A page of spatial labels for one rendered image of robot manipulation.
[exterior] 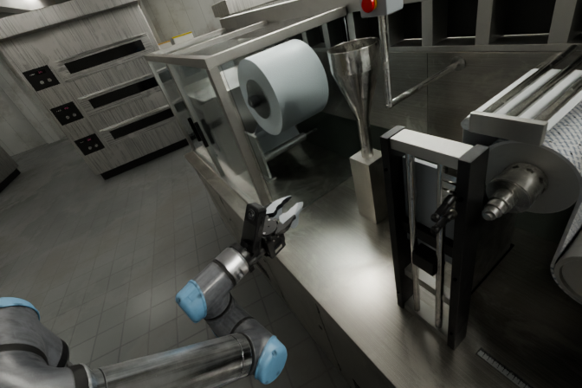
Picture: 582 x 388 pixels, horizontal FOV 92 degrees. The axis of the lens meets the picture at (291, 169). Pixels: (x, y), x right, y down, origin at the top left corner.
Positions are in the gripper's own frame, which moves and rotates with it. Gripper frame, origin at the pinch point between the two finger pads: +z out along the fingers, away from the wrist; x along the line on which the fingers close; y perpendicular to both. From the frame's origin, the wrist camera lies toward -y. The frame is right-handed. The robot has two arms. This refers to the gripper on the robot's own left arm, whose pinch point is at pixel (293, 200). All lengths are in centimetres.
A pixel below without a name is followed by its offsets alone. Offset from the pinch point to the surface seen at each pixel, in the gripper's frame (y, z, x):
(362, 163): 6.5, 30.1, 3.4
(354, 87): -19.5, 29.6, 1.4
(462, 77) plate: -16, 52, 23
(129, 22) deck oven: -11, 132, -402
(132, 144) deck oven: 143, 58, -411
